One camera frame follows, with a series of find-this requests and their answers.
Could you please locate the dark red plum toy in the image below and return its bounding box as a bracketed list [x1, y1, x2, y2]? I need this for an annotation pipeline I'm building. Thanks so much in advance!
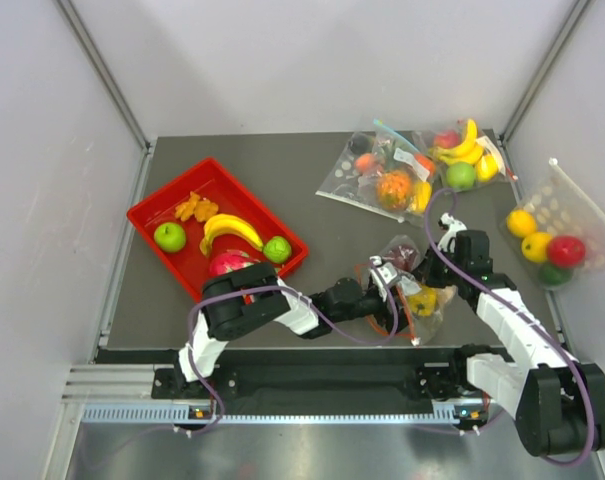
[382, 244, 421, 272]

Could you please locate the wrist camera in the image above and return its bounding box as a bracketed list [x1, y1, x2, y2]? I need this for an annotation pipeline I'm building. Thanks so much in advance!
[369, 256, 399, 302]
[437, 213, 467, 253]

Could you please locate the zip bag with red zipper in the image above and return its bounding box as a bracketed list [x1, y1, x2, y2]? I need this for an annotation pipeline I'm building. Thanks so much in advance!
[380, 235, 457, 347]

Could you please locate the red apple in dotted bag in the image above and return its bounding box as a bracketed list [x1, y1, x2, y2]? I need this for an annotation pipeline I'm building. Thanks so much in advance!
[546, 235, 586, 268]

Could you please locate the aluminium corner post left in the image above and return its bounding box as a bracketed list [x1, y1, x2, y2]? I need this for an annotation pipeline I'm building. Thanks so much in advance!
[53, 0, 151, 152]

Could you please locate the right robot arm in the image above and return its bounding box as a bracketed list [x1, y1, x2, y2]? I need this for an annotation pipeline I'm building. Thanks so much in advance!
[413, 215, 605, 467]

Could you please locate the dotted zip bag with lemons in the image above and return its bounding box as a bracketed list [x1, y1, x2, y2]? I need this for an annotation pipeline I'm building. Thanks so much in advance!
[500, 158, 605, 291]

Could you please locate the orange tomato toy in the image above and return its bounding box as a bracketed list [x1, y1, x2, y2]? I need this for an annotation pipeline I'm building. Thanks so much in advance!
[415, 154, 437, 177]

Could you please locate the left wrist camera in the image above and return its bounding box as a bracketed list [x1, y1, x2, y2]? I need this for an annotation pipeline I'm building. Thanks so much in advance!
[369, 256, 399, 302]

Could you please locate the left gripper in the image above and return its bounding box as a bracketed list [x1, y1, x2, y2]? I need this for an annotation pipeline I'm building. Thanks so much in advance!
[331, 285, 418, 333]

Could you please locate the orange persimmon toy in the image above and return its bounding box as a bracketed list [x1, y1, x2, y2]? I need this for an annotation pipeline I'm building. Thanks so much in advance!
[354, 153, 377, 174]

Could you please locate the yellow lemon left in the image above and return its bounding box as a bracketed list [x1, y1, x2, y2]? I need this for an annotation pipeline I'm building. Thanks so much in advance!
[506, 209, 537, 239]

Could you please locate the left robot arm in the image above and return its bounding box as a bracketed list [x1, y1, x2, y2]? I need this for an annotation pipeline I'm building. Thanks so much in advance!
[173, 262, 409, 397]

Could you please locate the orange mandarin cluster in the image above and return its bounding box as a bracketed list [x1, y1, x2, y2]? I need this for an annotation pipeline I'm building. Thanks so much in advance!
[174, 191, 219, 223]

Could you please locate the aluminium corner post right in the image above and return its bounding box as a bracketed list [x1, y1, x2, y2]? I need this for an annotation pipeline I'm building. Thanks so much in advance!
[498, 0, 594, 146]

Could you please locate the yellow mango in blue-zip bag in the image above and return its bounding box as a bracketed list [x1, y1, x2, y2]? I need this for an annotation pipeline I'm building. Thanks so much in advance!
[408, 181, 432, 214]

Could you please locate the beige garlic toy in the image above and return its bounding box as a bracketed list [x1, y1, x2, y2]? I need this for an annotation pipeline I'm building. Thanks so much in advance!
[438, 286, 457, 305]

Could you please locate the pink dragon fruit toy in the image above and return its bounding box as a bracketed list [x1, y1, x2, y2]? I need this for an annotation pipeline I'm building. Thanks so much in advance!
[208, 250, 260, 277]

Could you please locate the dark green avocado toy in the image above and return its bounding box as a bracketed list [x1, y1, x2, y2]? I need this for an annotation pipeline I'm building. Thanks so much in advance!
[538, 263, 573, 288]

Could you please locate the yellow star fruit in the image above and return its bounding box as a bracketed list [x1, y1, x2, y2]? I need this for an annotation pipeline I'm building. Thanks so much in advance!
[407, 287, 438, 317]

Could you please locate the yellow lemon in banana bag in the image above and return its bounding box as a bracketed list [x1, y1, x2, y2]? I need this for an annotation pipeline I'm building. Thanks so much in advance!
[475, 154, 500, 184]

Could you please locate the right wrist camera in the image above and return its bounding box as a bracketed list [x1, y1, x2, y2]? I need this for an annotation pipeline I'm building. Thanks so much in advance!
[437, 213, 467, 253]

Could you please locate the green apple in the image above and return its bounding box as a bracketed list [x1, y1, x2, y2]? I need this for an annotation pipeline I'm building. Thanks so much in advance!
[153, 222, 187, 253]
[446, 162, 476, 190]

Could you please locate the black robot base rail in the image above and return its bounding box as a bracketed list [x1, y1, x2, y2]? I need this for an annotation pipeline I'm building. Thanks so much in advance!
[151, 344, 506, 414]

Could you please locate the purple cable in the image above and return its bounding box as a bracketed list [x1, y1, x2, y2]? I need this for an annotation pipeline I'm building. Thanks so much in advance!
[424, 188, 601, 466]
[188, 259, 401, 436]

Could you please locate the orange pineapple toy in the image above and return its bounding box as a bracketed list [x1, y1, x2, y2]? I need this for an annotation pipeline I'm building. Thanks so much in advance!
[376, 170, 413, 211]

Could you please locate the green apple in banana bag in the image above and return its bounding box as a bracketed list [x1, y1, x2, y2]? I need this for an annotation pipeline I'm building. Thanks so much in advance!
[446, 162, 476, 190]

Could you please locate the banana bunch in tray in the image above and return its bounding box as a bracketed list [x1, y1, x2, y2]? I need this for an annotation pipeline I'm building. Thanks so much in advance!
[199, 214, 264, 256]

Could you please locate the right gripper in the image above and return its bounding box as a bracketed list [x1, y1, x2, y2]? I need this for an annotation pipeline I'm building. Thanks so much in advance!
[410, 242, 466, 289]

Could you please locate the yellow orange with green stem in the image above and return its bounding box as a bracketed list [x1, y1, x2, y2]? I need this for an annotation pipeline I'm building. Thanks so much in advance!
[521, 232, 553, 264]

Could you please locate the red peach toy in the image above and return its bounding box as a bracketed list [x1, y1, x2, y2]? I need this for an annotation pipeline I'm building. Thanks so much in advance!
[433, 130, 461, 149]

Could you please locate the dotted flat zip bag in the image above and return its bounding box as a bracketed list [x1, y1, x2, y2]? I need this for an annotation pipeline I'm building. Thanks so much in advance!
[316, 132, 384, 208]

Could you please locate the zip bag with bananas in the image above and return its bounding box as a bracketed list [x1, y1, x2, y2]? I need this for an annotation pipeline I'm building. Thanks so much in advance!
[415, 118, 518, 193]

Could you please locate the yellow banana bunch in bag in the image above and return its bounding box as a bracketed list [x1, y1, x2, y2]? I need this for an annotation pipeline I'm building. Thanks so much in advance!
[429, 118, 484, 166]

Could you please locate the white slotted cable duct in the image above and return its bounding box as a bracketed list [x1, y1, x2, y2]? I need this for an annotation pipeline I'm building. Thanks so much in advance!
[82, 403, 488, 425]

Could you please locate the zip bag with blue zipper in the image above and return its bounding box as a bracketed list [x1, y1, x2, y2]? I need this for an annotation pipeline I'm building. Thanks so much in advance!
[354, 119, 437, 226]

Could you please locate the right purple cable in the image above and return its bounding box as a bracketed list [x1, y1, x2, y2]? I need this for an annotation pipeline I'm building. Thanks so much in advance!
[424, 188, 601, 466]

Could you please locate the red plastic tray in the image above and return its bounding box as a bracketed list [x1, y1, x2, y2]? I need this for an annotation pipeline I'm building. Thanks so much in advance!
[127, 157, 309, 301]

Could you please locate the aluminium corner post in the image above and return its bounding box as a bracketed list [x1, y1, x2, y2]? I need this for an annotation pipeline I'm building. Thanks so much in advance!
[498, 0, 594, 146]
[53, 0, 151, 152]

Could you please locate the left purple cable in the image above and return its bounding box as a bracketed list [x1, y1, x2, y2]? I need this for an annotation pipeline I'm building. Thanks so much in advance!
[188, 259, 401, 436]

